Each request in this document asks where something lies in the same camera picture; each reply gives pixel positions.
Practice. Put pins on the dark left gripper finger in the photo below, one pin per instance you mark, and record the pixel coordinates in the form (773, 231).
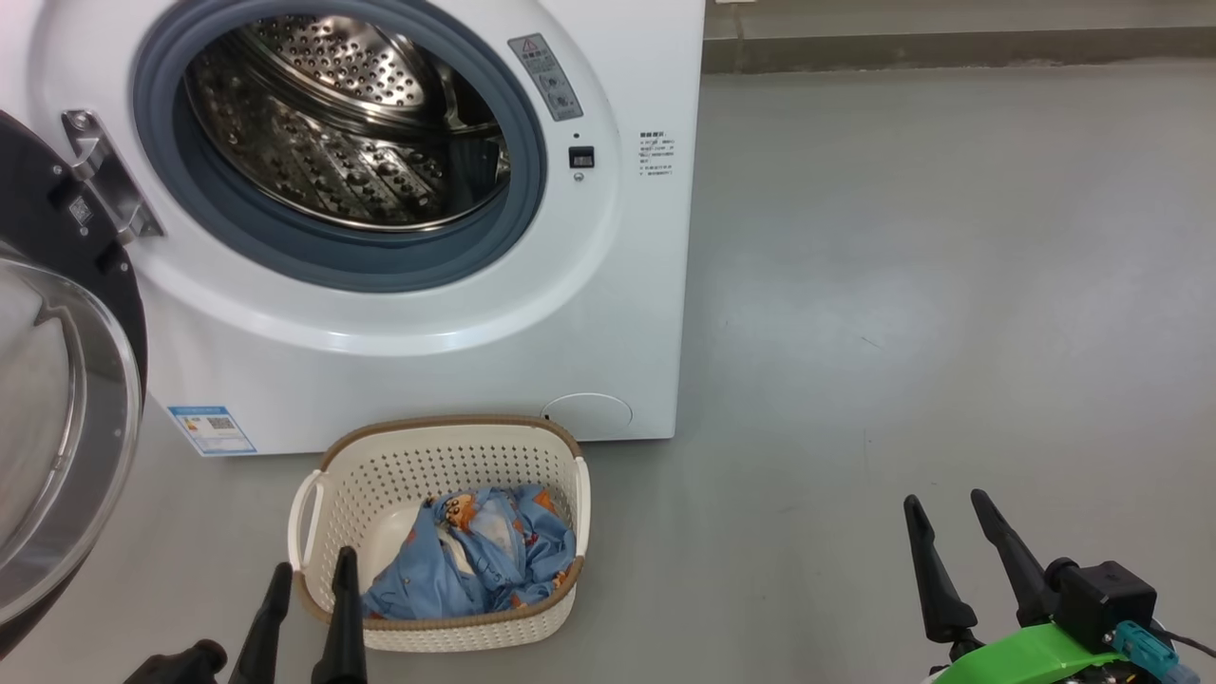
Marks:
(266, 636)
(344, 627)

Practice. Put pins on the blue white energy label sticker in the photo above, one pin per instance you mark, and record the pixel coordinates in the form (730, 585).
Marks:
(212, 430)

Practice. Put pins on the small black door lock socket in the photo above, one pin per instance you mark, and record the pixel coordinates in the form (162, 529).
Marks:
(581, 158)

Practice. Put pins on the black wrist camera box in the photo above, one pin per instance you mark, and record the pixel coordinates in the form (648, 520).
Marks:
(185, 665)
(1102, 598)

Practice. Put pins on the white front-load washing machine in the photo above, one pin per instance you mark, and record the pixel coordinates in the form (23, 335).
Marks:
(589, 285)

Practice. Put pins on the small printed text label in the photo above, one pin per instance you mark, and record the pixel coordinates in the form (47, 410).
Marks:
(656, 154)

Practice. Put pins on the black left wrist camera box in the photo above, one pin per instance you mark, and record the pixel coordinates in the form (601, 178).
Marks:
(185, 665)

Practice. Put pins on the grey rubber door gasket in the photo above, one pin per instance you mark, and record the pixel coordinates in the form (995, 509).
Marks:
(180, 190)

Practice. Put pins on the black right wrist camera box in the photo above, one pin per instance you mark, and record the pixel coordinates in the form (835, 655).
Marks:
(1102, 598)

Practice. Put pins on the round white drain filter cover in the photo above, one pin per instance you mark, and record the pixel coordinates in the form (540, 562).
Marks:
(589, 416)

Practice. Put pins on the stainless steel perforated washer drum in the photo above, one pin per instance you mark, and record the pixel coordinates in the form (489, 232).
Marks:
(313, 142)

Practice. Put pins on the blue cartoon print garment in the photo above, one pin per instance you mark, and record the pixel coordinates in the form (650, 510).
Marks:
(475, 560)

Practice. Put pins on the grey warning sticker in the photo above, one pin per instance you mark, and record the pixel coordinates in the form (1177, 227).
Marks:
(546, 76)

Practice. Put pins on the cream perforated basket brown rim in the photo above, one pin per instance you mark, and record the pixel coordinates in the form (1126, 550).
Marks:
(427, 465)

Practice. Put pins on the metal door hinge bracket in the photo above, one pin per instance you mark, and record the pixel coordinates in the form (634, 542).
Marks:
(109, 176)

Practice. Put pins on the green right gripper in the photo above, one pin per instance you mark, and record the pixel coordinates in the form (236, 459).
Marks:
(1035, 660)

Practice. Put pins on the black round glass washer door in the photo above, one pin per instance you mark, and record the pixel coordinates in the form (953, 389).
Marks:
(66, 427)

